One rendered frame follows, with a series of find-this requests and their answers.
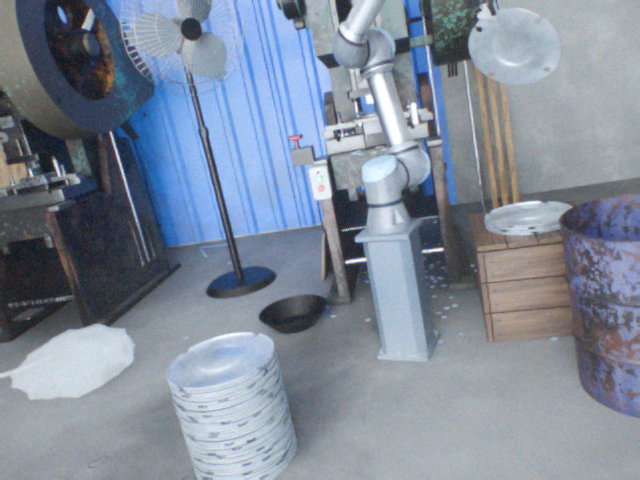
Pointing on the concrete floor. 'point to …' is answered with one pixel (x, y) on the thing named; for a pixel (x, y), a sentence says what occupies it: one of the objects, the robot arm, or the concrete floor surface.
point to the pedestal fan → (154, 41)
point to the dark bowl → (293, 313)
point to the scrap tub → (606, 297)
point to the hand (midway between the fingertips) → (498, 16)
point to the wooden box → (521, 283)
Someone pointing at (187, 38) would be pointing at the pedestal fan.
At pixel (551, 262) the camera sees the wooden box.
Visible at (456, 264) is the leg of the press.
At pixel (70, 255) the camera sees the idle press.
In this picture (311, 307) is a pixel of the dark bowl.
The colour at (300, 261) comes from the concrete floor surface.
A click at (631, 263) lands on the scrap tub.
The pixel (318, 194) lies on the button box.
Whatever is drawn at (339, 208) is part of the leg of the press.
